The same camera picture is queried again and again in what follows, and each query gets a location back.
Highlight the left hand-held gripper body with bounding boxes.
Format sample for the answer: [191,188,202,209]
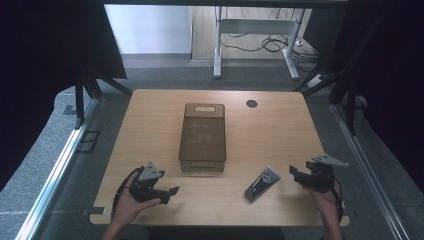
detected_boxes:
[128,161,166,203]

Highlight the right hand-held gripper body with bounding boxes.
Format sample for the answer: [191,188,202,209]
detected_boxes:
[305,153,350,193]

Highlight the person's right hand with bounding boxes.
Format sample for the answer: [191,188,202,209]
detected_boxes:
[302,179,343,222]

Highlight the person's left hand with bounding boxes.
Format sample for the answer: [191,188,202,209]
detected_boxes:
[113,173,162,232]

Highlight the grey squeeze tube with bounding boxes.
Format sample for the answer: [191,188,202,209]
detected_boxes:
[243,165,282,204]

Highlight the brown translucent plastic basket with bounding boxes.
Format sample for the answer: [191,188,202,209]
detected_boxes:
[178,102,227,173]

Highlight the black metal stand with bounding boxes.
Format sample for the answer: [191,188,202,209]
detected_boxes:
[293,11,388,136]
[73,64,133,130]

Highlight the black curtain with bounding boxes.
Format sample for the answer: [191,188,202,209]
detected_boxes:
[301,0,424,196]
[0,0,128,193]

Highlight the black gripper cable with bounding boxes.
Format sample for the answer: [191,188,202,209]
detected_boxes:
[332,177,345,224]
[110,165,143,217]

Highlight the aluminium floor rail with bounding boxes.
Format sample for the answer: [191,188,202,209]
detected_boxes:
[14,97,102,240]
[331,103,410,240]

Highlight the black floor cables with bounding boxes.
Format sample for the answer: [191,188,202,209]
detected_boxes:
[219,7,323,73]

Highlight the white metal desk frame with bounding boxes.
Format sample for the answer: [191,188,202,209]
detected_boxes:
[213,5,307,81]

